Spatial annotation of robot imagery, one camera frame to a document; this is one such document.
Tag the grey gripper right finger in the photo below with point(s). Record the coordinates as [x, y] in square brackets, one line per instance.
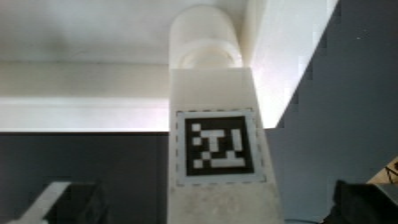
[366, 203]

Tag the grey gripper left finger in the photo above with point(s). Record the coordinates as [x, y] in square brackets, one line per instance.
[69, 204]

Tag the white table leg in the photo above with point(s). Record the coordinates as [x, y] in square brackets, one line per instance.
[220, 180]

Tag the white square table top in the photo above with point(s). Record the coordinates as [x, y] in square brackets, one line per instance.
[84, 59]

